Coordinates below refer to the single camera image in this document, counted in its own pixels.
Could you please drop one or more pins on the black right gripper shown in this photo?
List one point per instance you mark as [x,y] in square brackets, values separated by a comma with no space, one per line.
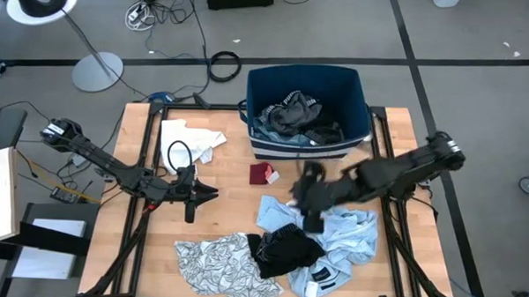
[320,196]

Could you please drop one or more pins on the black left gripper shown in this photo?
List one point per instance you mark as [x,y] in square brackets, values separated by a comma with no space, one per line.
[189,185]

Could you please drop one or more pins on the white cloth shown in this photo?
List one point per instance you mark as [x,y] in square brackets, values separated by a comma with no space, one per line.
[190,135]

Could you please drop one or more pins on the blue grey garment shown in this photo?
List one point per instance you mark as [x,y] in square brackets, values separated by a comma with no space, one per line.
[269,135]

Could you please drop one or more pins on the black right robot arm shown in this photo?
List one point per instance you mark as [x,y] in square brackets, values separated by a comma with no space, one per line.
[405,169]

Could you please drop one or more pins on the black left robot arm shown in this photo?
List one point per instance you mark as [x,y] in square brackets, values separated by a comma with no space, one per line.
[101,158]

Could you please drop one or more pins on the dark red cloth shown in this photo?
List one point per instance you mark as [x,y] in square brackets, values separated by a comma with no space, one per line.
[258,174]

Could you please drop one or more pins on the light blue striped shirt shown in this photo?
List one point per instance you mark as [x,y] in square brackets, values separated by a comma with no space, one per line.
[354,240]

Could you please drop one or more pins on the black garment with striped trim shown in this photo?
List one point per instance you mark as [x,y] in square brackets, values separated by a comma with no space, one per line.
[327,133]

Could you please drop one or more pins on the grey white patterned garment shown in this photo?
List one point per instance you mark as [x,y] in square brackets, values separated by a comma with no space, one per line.
[225,266]

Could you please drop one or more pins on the grey garment with striped trim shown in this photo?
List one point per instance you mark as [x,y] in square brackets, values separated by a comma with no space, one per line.
[292,112]

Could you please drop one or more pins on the navy white striped fabric basket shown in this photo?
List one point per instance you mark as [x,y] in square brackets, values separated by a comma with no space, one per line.
[302,79]

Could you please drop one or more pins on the black power adapter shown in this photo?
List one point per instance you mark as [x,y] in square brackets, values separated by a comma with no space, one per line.
[64,195]

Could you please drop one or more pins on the dark side table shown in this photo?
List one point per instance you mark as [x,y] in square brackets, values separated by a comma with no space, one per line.
[58,242]

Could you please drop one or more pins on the grey floor stand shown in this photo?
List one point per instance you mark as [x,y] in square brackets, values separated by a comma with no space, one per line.
[97,72]

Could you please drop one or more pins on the white power strip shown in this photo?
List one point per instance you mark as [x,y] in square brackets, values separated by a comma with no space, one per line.
[137,12]

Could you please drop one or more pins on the black seat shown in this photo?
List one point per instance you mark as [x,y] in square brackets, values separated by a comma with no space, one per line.
[2,128]

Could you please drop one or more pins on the white round object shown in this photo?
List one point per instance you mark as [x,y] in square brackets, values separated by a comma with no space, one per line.
[446,0]

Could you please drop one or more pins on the black table frame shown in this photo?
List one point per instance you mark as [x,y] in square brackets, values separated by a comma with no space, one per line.
[156,108]

